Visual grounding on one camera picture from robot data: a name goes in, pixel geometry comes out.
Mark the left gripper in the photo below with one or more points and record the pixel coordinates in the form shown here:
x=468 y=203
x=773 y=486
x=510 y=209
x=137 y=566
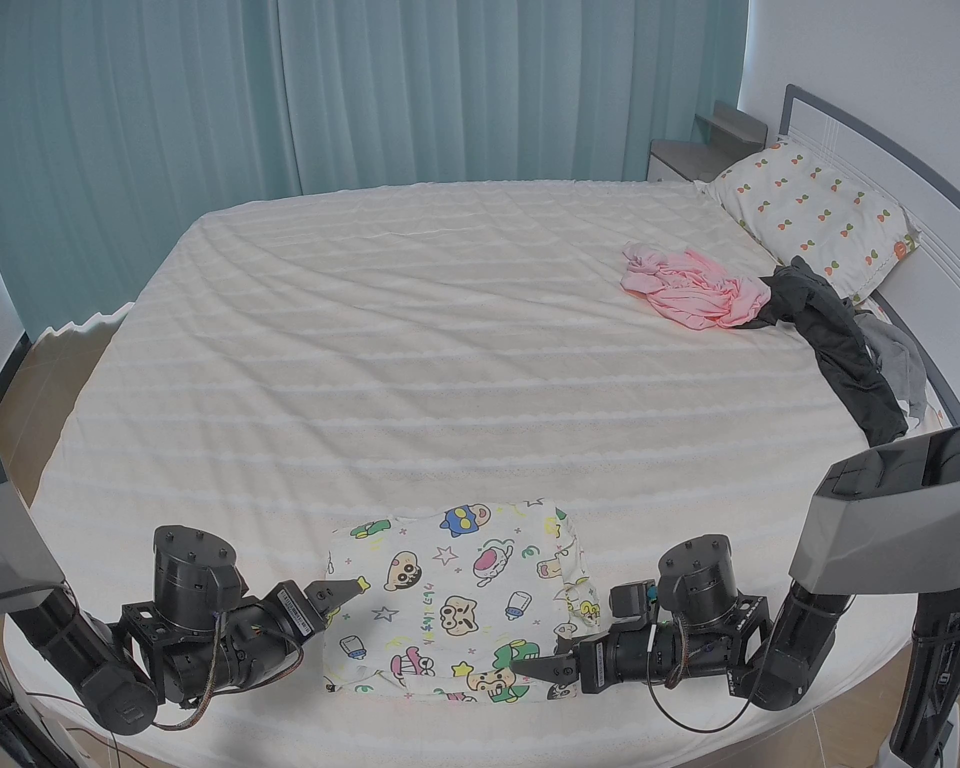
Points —
x=266 y=637

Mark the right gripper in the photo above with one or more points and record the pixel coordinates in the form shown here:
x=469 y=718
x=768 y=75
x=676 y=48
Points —
x=630 y=656

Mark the white printed pyjama top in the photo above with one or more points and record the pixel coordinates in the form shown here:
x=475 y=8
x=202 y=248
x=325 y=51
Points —
x=450 y=600

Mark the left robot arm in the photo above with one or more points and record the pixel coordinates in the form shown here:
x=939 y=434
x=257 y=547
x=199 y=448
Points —
x=112 y=675

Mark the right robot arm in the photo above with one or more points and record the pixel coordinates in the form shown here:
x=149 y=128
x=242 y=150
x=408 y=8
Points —
x=840 y=525

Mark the bed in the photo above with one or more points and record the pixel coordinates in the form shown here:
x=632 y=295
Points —
x=450 y=337

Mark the pink garment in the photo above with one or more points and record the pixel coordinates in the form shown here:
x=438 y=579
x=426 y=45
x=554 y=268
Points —
x=694 y=296

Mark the black garment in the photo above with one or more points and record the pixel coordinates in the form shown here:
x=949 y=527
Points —
x=844 y=345

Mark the grey garment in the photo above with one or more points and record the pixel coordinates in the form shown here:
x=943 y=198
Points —
x=896 y=360

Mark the blue-green curtain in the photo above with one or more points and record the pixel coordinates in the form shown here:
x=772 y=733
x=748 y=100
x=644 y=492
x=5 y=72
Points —
x=510 y=86
x=142 y=157

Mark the grey bedside table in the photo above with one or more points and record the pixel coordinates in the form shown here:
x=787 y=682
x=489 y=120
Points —
x=682 y=159

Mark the white printed pillow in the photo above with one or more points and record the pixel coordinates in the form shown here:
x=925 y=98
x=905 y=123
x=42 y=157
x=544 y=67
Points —
x=817 y=210

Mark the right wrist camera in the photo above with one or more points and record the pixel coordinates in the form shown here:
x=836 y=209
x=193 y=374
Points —
x=631 y=601

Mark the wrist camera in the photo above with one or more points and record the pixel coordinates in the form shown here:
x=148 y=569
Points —
x=631 y=601
x=234 y=583

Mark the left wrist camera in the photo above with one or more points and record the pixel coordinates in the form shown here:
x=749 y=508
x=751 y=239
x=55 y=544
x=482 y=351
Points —
x=234 y=583

